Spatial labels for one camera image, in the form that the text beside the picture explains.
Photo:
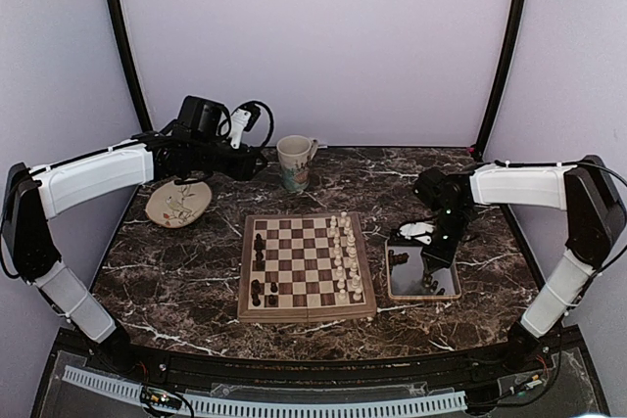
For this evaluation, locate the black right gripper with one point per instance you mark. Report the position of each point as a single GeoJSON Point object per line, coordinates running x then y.
{"type": "Point", "coordinates": [443, 255]}

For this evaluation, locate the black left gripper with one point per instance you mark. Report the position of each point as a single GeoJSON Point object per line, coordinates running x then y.
{"type": "Point", "coordinates": [244, 168]}

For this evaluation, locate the metal tray with wooden rim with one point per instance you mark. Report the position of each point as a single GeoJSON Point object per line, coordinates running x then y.
{"type": "Point", "coordinates": [405, 276]}

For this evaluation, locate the dark chess piece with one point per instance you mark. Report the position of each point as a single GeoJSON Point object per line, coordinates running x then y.
{"type": "Point", "coordinates": [256, 287]}
{"type": "Point", "coordinates": [259, 262]}
{"type": "Point", "coordinates": [259, 243]}

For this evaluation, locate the dark chess piece corner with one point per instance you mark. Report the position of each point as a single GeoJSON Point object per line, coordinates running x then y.
{"type": "Point", "coordinates": [255, 297]}

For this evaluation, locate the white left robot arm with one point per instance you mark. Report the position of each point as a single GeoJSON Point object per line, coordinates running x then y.
{"type": "Point", "coordinates": [38, 196]}

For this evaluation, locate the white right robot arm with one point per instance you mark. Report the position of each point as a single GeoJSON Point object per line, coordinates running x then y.
{"type": "Point", "coordinates": [583, 197]}

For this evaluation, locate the white chess rook far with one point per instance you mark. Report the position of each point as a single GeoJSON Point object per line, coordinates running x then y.
{"type": "Point", "coordinates": [343, 219]}

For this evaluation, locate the white chess king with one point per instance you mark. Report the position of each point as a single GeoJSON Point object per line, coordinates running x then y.
{"type": "Point", "coordinates": [351, 246]}

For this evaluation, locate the white chess queen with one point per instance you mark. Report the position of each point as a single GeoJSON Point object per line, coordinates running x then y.
{"type": "Point", "coordinates": [354, 267]}

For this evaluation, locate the wooden chess board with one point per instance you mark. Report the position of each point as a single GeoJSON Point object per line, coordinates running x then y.
{"type": "Point", "coordinates": [306, 255]}

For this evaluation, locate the bird painted ceramic plate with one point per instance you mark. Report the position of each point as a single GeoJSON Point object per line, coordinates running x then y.
{"type": "Point", "coordinates": [176, 206]}

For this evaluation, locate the coral painted ceramic mug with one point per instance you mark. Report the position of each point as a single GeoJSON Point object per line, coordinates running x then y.
{"type": "Point", "coordinates": [295, 155]}

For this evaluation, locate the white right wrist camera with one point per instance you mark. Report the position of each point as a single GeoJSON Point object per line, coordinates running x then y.
{"type": "Point", "coordinates": [414, 233]}

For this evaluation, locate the black left corner post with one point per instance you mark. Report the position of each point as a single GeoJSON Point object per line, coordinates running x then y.
{"type": "Point", "coordinates": [128, 66]}

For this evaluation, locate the black corner post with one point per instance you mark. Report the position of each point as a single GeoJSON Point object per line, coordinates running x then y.
{"type": "Point", "coordinates": [128, 66]}
{"type": "Point", "coordinates": [497, 91]}

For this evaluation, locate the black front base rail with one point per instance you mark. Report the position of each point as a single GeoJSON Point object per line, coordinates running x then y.
{"type": "Point", "coordinates": [440, 369]}

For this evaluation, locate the black right corner post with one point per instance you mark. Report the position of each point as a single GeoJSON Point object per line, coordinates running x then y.
{"type": "Point", "coordinates": [497, 91]}

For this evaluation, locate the white slotted cable duct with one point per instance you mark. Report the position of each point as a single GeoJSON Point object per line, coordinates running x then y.
{"type": "Point", "coordinates": [235, 401]}

